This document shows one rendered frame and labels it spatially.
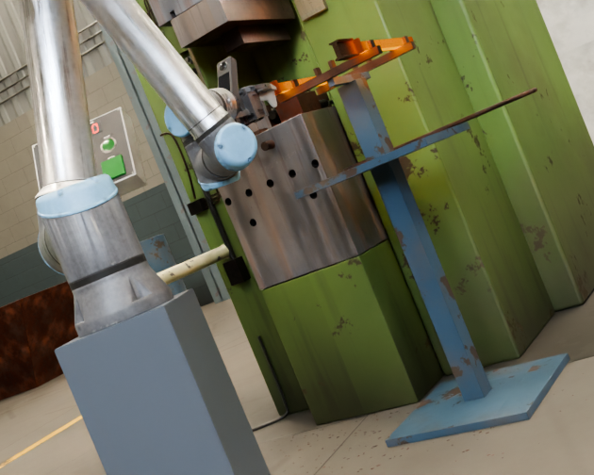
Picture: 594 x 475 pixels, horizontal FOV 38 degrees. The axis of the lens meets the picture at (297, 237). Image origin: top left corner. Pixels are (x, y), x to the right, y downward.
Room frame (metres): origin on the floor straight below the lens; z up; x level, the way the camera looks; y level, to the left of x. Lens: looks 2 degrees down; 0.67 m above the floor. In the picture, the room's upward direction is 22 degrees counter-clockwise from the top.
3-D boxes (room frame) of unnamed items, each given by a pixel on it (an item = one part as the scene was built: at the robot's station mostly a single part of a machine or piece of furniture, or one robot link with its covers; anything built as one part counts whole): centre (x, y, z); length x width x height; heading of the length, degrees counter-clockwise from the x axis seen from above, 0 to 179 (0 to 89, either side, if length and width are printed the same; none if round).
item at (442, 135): (2.28, -0.29, 0.70); 0.40 x 0.30 x 0.02; 56
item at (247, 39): (2.89, -0.13, 1.24); 0.30 x 0.07 x 0.06; 147
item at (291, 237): (2.85, -0.14, 0.69); 0.56 x 0.38 x 0.45; 147
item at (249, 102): (2.06, 0.01, 0.94); 0.12 x 0.08 x 0.09; 145
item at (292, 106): (2.65, -0.16, 0.95); 0.12 x 0.09 x 0.07; 147
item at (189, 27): (2.87, -0.09, 1.32); 0.42 x 0.20 x 0.10; 147
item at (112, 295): (1.63, 0.35, 0.65); 0.19 x 0.19 x 0.10
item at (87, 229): (1.64, 0.36, 0.79); 0.17 x 0.15 x 0.18; 22
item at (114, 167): (2.79, 0.46, 1.01); 0.07 x 0.05 x 0.07; 82
